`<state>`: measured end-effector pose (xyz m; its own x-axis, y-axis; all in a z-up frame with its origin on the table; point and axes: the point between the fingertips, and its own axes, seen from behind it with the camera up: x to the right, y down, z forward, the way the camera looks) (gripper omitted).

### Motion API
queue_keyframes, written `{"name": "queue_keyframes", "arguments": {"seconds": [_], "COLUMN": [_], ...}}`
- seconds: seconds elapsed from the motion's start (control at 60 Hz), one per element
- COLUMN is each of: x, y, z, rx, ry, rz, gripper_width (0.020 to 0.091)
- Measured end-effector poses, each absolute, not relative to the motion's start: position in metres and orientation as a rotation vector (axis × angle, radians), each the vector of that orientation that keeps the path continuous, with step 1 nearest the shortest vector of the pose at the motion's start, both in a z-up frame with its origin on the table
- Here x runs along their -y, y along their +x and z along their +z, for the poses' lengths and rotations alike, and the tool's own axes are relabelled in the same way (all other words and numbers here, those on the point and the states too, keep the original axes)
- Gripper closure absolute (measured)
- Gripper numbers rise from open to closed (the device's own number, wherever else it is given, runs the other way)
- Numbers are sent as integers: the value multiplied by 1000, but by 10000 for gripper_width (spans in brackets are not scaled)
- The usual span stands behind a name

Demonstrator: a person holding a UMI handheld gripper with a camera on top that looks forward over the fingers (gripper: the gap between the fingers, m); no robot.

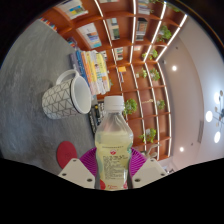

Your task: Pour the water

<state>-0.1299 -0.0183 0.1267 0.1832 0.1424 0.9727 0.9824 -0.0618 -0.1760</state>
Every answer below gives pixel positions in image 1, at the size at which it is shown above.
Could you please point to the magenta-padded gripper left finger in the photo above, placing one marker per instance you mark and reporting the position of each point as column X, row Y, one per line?
column 76, row 173

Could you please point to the orange wooden shelf unit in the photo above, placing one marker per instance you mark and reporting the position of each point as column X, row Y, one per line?
column 133, row 80

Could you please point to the branched ceiling lamp with globes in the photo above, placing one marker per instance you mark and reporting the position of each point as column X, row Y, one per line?
column 218, row 116

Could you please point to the white mug with triangle pattern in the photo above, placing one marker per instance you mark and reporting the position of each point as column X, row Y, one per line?
column 61, row 100

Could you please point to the recessed ceiling spotlight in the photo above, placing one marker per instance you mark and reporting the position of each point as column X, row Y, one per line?
column 181, row 149
column 174, row 68

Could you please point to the stack of colourful books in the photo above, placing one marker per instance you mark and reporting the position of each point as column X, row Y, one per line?
column 91, row 71

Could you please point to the ceiling air vent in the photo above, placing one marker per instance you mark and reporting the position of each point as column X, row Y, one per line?
column 200, row 131

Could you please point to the clear bottle with yellow drink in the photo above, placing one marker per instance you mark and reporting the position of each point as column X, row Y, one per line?
column 114, row 143

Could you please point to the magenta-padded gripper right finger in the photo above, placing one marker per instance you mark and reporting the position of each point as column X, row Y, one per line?
column 148, row 172

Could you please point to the flat round red coaster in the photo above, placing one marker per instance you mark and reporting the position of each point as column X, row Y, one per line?
column 66, row 153

